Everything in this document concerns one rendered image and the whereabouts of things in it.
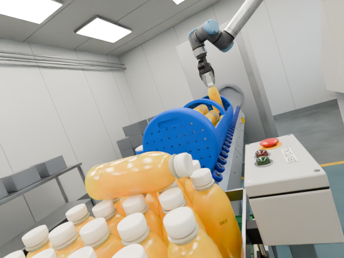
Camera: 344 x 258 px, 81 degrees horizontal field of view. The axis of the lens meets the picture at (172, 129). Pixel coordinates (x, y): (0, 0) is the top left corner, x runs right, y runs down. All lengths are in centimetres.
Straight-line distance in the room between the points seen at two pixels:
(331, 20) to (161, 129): 61
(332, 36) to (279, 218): 61
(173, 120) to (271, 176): 45
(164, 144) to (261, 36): 535
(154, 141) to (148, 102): 591
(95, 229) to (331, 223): 32
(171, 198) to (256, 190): 12
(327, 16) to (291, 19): 520
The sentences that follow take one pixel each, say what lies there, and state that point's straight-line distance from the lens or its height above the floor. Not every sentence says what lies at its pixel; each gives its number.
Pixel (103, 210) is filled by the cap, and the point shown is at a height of 111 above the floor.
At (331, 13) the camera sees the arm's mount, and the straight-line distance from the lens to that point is 82.
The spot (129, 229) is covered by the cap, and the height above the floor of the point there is 111.
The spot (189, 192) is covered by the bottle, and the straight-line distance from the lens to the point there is 44.
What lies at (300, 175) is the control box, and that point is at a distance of 31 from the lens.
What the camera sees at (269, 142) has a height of 111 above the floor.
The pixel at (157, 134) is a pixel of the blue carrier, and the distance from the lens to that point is 73.
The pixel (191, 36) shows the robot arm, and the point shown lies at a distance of 145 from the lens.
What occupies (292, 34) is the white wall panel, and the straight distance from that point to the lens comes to 595.
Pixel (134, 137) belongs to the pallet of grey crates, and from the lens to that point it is 465.
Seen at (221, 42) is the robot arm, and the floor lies 152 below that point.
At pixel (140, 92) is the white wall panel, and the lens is 676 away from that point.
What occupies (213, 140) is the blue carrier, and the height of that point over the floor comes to 109.
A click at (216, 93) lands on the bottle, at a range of 138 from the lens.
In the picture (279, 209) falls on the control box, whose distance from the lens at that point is 33.
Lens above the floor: 124
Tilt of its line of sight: 6 degrees down
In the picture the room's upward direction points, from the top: 20 degrees counter-clockwise
